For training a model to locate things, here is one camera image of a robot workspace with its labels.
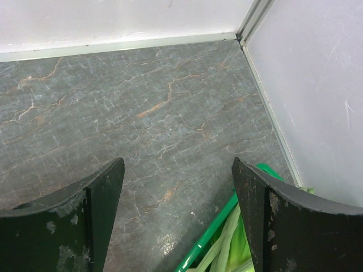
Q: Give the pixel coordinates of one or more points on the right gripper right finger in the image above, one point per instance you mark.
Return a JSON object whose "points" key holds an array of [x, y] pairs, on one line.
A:
{"points": [[289, 229]]}

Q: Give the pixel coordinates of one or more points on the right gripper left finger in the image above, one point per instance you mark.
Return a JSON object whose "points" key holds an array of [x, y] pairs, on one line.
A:
{"points": [[67, 230]]}

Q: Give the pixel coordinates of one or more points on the green leafy vegetable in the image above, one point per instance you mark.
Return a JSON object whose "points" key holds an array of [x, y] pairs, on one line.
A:
{"points": [[229, 250]]}

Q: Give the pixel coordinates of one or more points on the green vegetable tray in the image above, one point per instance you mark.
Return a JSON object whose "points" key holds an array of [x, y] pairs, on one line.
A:
{"points": [[213, 232]]}

